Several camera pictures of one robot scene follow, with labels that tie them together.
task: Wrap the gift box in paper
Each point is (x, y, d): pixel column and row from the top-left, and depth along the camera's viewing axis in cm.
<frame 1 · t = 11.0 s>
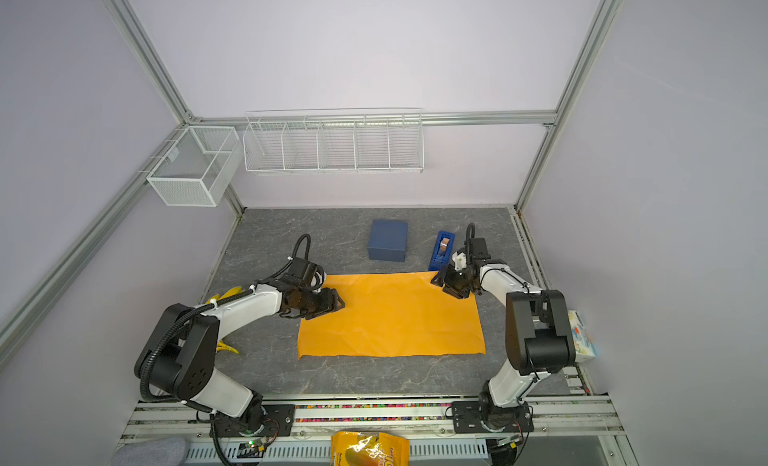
left hand: (336, 310, 89), fingers open
right hand: (438, 286, 93), fingers open
dark blue gift box: (387, 240, 111), point 2 cm above the table
blue tape dispenser: (443, 250, 104), point 5 cm above the table

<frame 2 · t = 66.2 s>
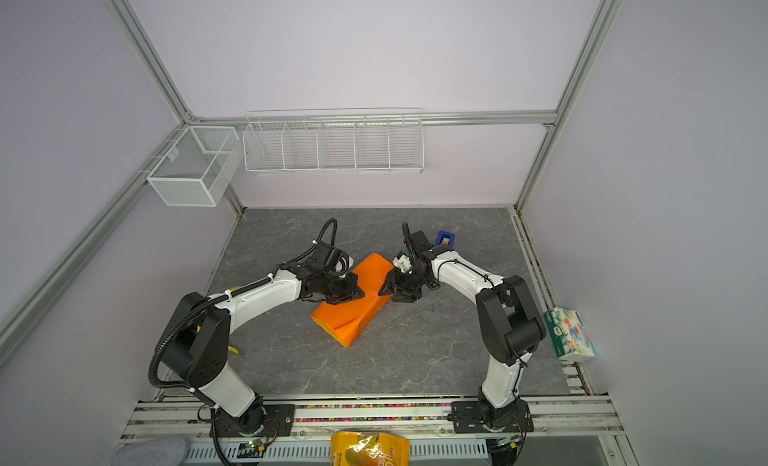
left hand: (364, 298, 86), fingers closed
right hand: (385, 298, 87), fingers open
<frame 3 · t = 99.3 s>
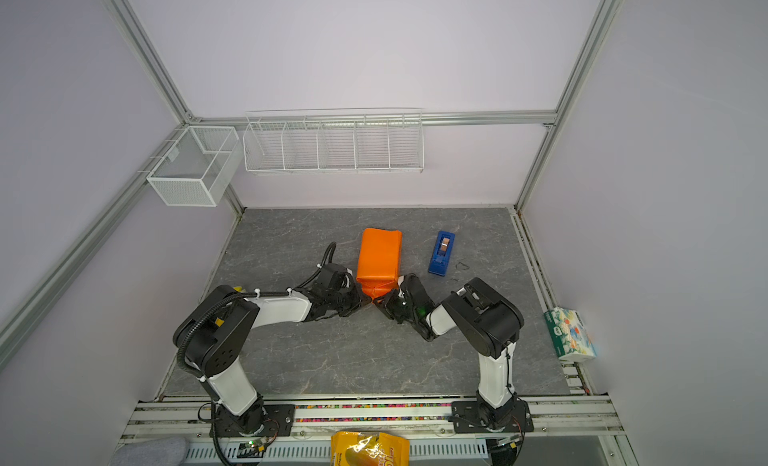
left hand: (373, 302, 91), fingers closed
right hand: (371, 303, 93), fingers closed
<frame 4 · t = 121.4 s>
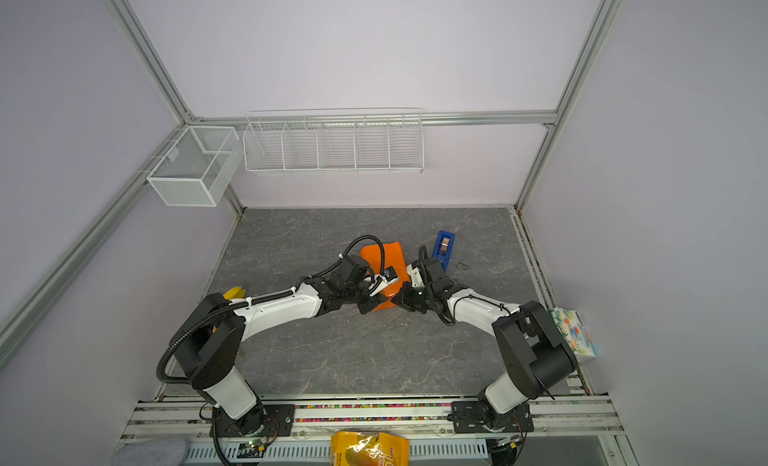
left hand: (381, 293, 88), fingers open
right hand: (390, 301, 88), fingers closed
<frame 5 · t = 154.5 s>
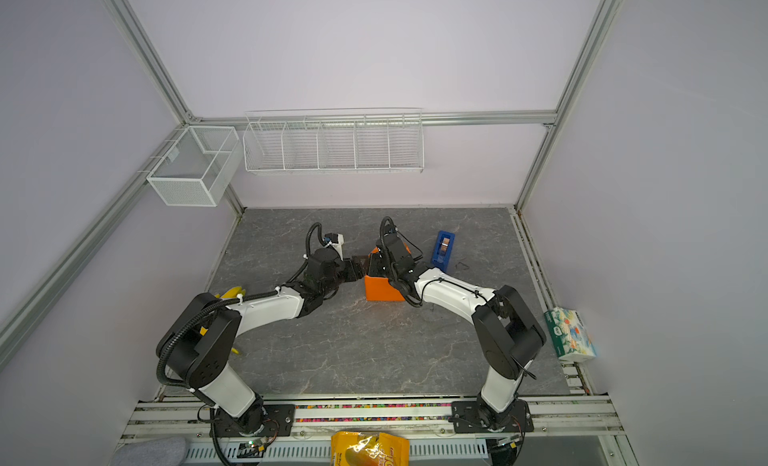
left hand: (362, 262, 91), fingers open
right hand: (369, 261, 89), fingers closed
